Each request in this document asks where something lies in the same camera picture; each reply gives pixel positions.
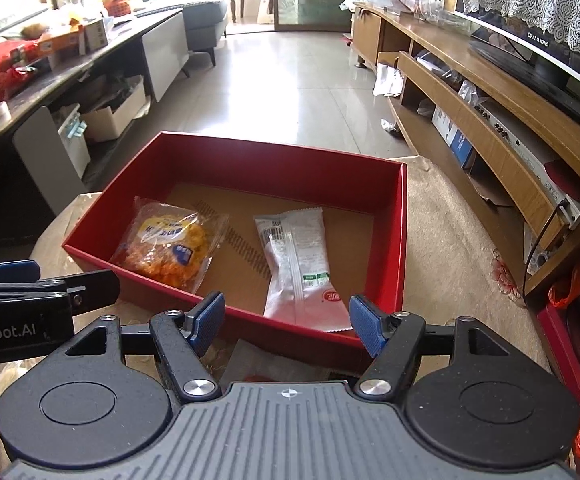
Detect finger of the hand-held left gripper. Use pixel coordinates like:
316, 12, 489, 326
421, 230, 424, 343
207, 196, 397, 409
0, 260, 41, 285
0, 269, 121, 315

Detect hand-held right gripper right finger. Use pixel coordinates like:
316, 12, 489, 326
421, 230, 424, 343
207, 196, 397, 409
348, 294, 514, 402

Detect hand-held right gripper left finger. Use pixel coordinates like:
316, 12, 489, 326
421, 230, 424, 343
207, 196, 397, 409
64, 291, 227, 402

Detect red cardboard box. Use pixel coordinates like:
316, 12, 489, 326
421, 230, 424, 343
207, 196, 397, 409
61, 131, 409, 361

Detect orange snack packet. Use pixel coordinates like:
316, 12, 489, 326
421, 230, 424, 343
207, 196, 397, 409
108, 196, 231, 295

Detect white snack packet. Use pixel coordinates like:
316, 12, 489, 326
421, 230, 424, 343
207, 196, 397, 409
253, 207, 355, 334

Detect grey side panel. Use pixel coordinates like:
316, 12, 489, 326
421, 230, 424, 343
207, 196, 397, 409
12, 105, 88, 204

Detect white storage bin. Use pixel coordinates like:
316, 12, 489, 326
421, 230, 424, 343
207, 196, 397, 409
56, 102, 93, 181

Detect white cardboard box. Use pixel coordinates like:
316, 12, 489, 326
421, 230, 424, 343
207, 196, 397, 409
80, 75, 151, 144

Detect red flat case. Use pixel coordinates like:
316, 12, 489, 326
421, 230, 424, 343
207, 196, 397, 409
534, 300, 580, 413

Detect red plastic bag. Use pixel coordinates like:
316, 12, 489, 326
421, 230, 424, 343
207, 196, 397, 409
0, 40, 41, 92

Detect blue and white box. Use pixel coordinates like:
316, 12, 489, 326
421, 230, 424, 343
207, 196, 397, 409
431, 104, 477, 169

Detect dark coffee table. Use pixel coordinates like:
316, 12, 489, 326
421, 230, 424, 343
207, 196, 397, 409
0, 7, 191, 211

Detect silver media player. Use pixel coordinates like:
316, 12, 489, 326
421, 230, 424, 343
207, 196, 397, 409
470, 95, 580, 231

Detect orange flat carton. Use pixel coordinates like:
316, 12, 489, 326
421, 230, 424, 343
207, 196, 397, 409
37, 27, 88, 57

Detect white cabinet door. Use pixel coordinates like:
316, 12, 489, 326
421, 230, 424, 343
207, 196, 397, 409
142, 10, 191, 104

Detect white plastic bag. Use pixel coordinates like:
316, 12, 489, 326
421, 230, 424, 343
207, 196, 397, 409
372, 61, 407, 99

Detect dark red round object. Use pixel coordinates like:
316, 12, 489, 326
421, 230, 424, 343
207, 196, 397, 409
544, 159, 580, 202

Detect small white carton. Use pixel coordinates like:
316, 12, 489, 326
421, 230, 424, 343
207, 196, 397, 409
84, 17, 110, 52

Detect wooden television cabinet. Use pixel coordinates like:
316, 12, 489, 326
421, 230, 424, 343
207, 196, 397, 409
352, 0, 580, 307

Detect grey sofa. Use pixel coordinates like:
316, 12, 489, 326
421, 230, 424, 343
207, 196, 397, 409
134, 0, 229, 67

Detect black television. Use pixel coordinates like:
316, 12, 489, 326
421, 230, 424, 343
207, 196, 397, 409
462, 0, 580, 142

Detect black cable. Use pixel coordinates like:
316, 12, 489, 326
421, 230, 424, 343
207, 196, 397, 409
519, 200, 571, 307

